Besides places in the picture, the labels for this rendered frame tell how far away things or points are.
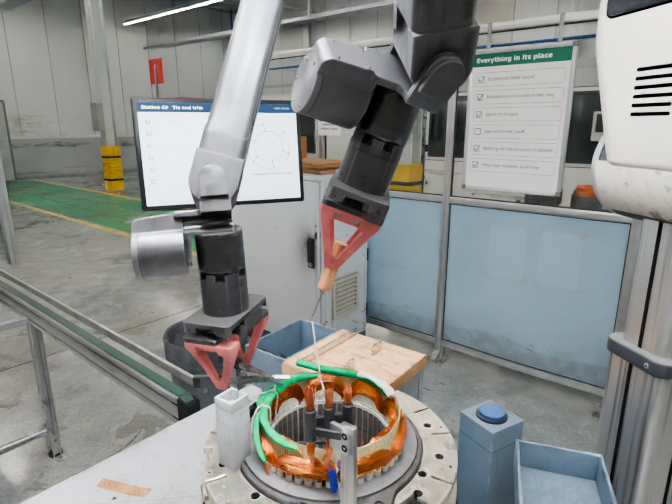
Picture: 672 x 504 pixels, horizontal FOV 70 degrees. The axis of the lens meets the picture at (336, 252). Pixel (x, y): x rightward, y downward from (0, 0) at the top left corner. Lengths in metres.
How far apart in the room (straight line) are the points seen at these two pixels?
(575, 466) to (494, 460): 0.13
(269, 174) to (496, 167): 1.53
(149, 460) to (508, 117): 2.31
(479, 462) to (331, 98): 0.62
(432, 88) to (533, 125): 2.31
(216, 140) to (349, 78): 0.21
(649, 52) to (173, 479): 1.09
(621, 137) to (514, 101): 2.04
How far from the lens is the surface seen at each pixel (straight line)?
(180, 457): 1.21
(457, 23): 0.45
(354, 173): 0.50
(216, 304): 0.61
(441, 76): 0.45
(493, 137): 2.83
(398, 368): 0.90
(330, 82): 0.46
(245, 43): 0.68
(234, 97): 0.64
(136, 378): 1.66
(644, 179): 0.75
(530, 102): 2.77
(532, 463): 0.78
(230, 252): 0.58
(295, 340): 1.10
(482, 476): 0.88
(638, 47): 0.77
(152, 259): 0.59
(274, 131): 1.64
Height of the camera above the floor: 1.49
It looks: 15 degrees down
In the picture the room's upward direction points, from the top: straight up
